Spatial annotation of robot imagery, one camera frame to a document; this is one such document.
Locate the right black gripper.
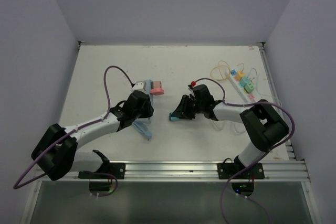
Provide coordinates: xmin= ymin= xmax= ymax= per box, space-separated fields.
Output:
xmin=172 ymin=94 xmax=204 ymax=120

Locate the teal plug adapter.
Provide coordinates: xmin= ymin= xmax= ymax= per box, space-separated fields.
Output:
xmin=169 ymin=113 xmax=180 ymax=122

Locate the yellow plug adapter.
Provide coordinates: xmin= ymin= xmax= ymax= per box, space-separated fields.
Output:
xmin=235 ymin=70 xmax=245 ymax=81

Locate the white power strip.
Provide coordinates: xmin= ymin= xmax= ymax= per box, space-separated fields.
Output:
xmin=209 ymin=69 xmax=283 ymax=136

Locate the brown pink plug adapter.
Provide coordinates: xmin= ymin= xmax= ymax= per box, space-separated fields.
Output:
xmin=152 ymin=81 xmax=162 ymax=90

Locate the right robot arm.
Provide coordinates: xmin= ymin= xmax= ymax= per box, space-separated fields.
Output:
xmin=169 ymin=84 xmax=290 ymax=178

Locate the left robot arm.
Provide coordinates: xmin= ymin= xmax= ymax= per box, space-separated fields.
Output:
xmin=31 ymin=90 xmax=154 ymax=181

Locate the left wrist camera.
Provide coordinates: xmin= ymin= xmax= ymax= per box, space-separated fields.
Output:
xmin=131 ymin=80 xmax=146 ymax=93

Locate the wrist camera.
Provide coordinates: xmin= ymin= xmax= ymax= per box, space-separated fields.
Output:
xmin=188 ymin=81 xmax=196 ymax=91
xmin=131 ymin=80 xmax=146 ymax=93

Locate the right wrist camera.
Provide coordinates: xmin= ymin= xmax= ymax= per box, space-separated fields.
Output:
xmin=188 ymin=81 xmax=196 ymax=91

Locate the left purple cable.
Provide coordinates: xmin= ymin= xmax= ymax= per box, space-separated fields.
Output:
xmin=13 ymin=66 xmax=136 ymax=189

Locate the yellow cable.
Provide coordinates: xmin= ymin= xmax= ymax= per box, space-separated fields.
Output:
xmin=210 ymin=60 xmax=246 ymax=82

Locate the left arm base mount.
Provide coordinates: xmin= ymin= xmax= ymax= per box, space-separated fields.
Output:
xmin=78 ymin=150 xmax=126 ymax=198

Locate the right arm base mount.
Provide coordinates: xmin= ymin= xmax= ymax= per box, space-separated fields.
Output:
xmin=217 ymin=158 xmax=265 ymax=197

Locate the aluminium rail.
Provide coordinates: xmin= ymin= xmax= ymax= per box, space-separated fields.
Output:
xmin=35 ymin=159 xmax=308 ymax=183

